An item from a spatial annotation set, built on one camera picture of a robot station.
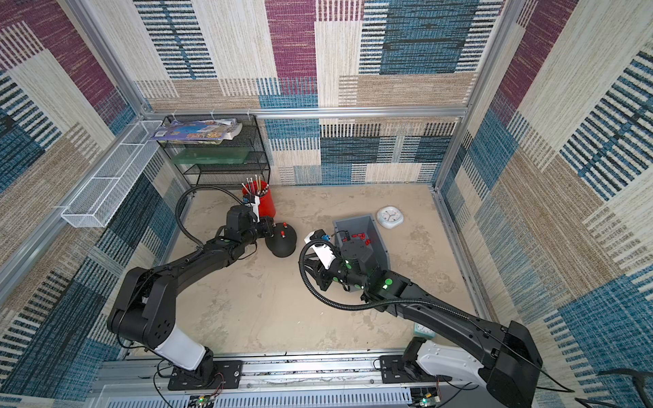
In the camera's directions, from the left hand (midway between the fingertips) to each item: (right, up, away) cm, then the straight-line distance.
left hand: (274, 219), depth 92 cm
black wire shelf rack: (-13, +24, +23) cm, 36 cm away
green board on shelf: (-24, +23, +3) cm, 33 cm away
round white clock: (+44, 0, +14) cm, 47 cm away
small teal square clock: (+48, -34, -13) cm, 60 cm away
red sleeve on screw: (+3, -5, -3) cm, 6 cm away
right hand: (+14, -12, -21) cm, 27 cm away
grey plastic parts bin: (+31, -4, +6) cm, 32 cm away
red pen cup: (-7, +12, +10) cm, 17 cm away
